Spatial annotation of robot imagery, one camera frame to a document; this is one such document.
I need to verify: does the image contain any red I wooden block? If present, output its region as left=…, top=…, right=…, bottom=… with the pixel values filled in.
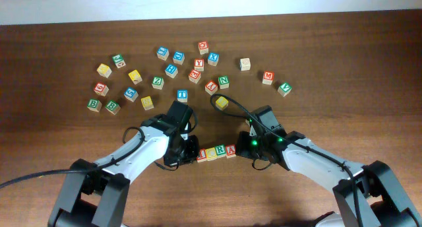
left=196, top=149, right=207, bottom=162

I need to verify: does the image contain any yellow O wooden block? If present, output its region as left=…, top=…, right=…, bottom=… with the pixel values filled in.
left=205, top=147, right=218, bottom=161

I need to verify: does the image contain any red A wooden block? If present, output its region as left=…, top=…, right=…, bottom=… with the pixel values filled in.
left=225, top=145, right=236, bottom=158

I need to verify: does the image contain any green R wooden block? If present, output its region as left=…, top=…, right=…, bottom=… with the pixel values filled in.
left=215, top=145, right=227, bottom=158

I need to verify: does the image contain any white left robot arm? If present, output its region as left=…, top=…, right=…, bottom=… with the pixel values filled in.
left=47, top=101, right=199, bottom=226

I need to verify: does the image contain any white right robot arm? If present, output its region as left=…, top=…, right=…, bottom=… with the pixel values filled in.
left=236, top=106, right=421, bottom=226

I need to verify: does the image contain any blue T wooden block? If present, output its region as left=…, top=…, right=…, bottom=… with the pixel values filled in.
left=177, top=90, right=188, bottom=103

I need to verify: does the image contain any yellow block centre left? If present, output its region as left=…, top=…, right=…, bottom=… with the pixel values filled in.
left=141, top=96, right=154, bottom=110

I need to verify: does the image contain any green V wooden block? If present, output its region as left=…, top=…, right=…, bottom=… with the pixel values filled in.
left=278, top=82, right=292, bottom=97

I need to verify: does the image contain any yellow wooden block near R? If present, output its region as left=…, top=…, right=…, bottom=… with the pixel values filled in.
left=215, top=96, right=229, bottom=111

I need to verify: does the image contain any red Y block lower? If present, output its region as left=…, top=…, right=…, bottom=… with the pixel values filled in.
left=204, top=81, right=218, bottom=95

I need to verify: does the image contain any red y block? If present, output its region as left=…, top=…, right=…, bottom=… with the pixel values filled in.
left=194, top=59, right=204, bottom=71
left=204, top=81, right=218, bottom=95

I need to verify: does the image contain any red M wooden block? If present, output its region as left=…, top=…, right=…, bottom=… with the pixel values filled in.
left=262, top=71, right=274, bottom=85

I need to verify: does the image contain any green Z wooden block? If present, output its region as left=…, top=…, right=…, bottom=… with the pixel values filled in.
left=152, top=77, right=164, bottom=90

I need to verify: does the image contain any red E wooden block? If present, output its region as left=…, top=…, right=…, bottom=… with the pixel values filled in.
left=188, top=69, right=201, bottom=84

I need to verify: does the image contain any green N wooden block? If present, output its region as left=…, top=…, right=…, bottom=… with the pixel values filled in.
left=218, top=76, right=229, bottom=89

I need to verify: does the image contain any green B block right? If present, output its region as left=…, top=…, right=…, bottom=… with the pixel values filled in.
left=105, top=100, right=121, bottom=115

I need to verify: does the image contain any green b block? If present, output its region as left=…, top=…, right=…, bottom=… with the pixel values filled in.
left=105, top=100, right=121, bottom=115
left=87, top=99, right=102, bottom=112

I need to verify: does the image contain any blue H wooden block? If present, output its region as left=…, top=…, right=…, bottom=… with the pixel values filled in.
left=165, top=64, right=178, bottom=79

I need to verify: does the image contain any yellow block upper middle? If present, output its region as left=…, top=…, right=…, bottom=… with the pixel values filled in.
left=128, top=69, right=142, bottom=84

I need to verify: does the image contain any plain wooden block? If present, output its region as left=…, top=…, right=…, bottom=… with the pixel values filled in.
left=239, top=58, right=251, bottom=71

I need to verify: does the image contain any red Y block upper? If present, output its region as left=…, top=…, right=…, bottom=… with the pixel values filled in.
left=194, top=59, right=204, bottom=71

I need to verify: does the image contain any blue D wooden block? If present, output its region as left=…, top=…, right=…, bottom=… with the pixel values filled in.
left=173, top=51, right=185, bottom=65

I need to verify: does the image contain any green B block left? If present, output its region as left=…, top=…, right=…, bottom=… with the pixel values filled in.
left=87, top=99, right=102, bottom=112

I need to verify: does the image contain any blue X wooden block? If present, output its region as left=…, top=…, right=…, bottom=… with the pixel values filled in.
left=208, top=53, right=220, bottom=66

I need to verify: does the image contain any red 6 wooden block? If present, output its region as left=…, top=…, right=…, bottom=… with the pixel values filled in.
left=93, top=82, right=109, bottom=96

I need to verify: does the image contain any red C wooden block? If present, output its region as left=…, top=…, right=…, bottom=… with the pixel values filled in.
left=198, top=41, right=209, bottom=55

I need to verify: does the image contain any green J wooden block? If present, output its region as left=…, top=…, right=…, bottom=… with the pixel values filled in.
left=111, top=54, right=126, bottom=69

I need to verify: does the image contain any yellow block far left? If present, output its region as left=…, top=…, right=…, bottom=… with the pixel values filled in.
left=96, top=63, right=112, bottom=78

